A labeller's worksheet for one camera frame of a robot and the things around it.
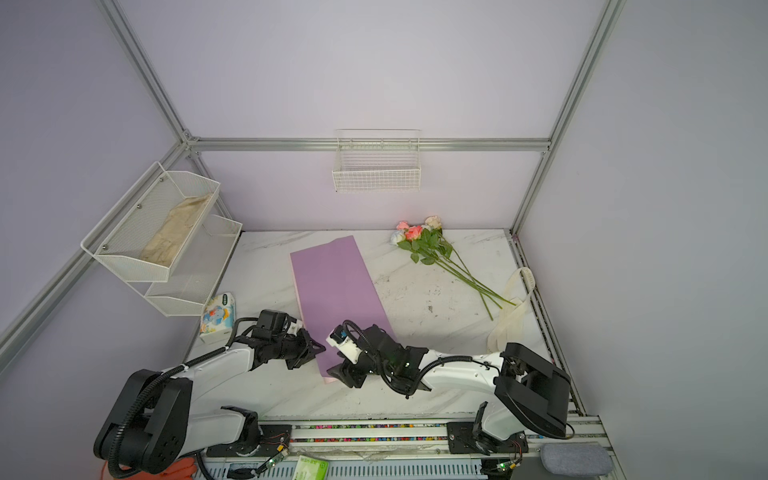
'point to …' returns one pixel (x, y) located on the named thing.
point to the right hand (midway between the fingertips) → (330, 366)
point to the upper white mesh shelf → (147, 232)
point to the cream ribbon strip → (520, 286)
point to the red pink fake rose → (414, 233)
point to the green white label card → (311, 469)
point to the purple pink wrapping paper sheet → (334, 286)
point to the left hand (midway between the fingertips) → (324, 350)
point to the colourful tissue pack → (218, 319)
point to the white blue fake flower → (396, 237)
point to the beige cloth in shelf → (166, 240)
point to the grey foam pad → (574, 459)
